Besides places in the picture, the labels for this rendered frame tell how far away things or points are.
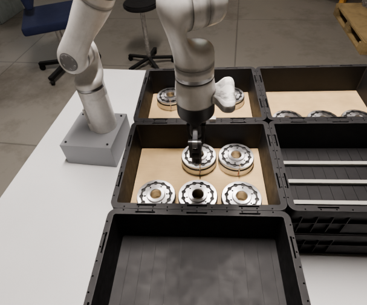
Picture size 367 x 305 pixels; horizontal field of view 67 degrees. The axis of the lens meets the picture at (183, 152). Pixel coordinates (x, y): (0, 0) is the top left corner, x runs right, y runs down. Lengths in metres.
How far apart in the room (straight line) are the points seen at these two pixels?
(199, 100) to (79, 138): 0.64
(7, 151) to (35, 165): 1.33
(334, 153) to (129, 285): 0.68
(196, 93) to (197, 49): 0.08
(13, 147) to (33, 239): 1.58
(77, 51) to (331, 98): 0.87
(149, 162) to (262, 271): 0.43
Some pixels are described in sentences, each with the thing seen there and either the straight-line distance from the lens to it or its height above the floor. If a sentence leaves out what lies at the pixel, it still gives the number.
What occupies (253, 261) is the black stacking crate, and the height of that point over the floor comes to 0.83.
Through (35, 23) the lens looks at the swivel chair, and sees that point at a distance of 2.87.
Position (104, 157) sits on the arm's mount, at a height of 0.75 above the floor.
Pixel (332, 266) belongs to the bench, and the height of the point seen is 0.70.
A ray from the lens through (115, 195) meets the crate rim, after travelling 0.68.
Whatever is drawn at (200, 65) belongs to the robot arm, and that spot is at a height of 1.24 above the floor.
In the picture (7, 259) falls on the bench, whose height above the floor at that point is 0.70.
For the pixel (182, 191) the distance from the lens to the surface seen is 0.75.
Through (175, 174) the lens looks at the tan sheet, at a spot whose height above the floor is 0.83.
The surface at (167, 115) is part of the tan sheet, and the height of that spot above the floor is 0.83.
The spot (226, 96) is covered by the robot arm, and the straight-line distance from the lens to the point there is 0.52.
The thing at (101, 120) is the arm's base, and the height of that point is 0.86.
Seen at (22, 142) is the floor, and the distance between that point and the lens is 2.52.
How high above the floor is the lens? 1.47
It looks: 47 degrees down
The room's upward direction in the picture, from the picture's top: 5 degrees counter-clockwise
